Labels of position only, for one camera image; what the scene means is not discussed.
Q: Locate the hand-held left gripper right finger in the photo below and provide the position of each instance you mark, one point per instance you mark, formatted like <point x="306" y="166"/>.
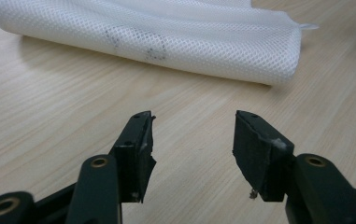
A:
<point x="259" y="155"/>

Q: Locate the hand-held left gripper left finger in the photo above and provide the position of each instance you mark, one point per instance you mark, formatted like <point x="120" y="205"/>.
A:
<point x="133" y="155"/>

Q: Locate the white mesh laundry bag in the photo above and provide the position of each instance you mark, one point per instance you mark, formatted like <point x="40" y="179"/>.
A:
<point x="172" y="40"/>

